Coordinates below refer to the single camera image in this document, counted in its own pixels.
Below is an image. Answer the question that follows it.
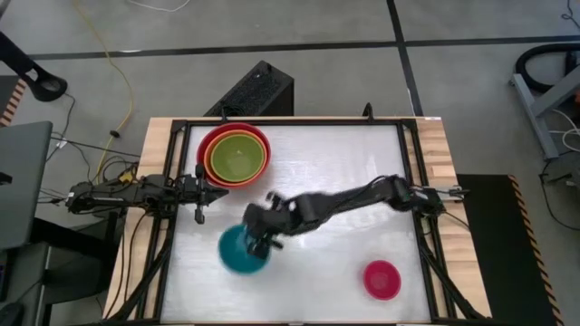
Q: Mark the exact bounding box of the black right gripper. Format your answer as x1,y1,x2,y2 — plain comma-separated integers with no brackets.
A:
242,190,298,261

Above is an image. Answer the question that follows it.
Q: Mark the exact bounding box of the teal bowl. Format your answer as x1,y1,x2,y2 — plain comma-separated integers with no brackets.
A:
217,223,274,276

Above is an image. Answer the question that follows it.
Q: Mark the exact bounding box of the black metal table frame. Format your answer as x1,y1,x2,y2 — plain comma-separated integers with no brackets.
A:
104,116,487,325

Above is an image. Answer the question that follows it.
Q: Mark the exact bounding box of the grey laptop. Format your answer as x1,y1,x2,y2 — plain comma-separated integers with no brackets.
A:
0,120,53,253

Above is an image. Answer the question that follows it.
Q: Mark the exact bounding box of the green bowl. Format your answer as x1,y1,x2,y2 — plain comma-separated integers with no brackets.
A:
209,133,266,184

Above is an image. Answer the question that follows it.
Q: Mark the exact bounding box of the black floor cable bundle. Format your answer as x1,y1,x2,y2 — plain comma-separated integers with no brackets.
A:
38,91,140,205

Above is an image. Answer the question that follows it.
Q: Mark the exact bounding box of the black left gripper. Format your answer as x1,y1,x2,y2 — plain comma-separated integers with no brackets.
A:
174,164,230,225

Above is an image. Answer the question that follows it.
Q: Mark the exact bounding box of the black cable by mat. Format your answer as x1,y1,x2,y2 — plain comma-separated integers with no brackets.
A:
537,151,580,233

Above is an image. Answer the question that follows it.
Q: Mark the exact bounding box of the grey metal frame leg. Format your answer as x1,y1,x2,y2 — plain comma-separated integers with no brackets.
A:
508,62,580,160

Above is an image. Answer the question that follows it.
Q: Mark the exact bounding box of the large red bowl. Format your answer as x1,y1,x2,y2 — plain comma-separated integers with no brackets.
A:
196,121,273,190

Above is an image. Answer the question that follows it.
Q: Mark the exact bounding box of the black computer mouse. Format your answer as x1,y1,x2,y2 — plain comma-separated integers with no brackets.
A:
0,302,24,326

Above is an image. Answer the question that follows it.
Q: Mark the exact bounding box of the black hose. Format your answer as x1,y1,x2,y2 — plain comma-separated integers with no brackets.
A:
515,42,580,94

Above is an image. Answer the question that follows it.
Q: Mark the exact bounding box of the orange bowl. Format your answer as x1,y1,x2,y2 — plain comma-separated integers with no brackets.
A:
203,129,269,185

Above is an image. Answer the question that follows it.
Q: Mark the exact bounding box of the white floor cable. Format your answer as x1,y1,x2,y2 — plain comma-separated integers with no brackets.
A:
125,0,192,14

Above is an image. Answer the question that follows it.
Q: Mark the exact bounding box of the yellow cable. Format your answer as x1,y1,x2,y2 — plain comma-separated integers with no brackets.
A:
72,0,137,185

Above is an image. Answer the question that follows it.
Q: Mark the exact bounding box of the small pink bowl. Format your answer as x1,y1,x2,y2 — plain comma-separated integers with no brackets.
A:
362,259,402,302

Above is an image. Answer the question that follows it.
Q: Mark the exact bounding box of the black computer tower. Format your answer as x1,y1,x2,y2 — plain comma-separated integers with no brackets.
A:
203,60,295,119

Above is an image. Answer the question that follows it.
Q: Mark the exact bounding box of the black floor mat striped edge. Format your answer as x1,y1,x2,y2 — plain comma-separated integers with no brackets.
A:
454,173,566,326

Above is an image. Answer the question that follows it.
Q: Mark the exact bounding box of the black stand with round base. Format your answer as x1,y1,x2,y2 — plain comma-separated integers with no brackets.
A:
0,30,69,103

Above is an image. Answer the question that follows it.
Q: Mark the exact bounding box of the white cable bundle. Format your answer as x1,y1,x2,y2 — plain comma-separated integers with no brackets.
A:
548,107,580,153

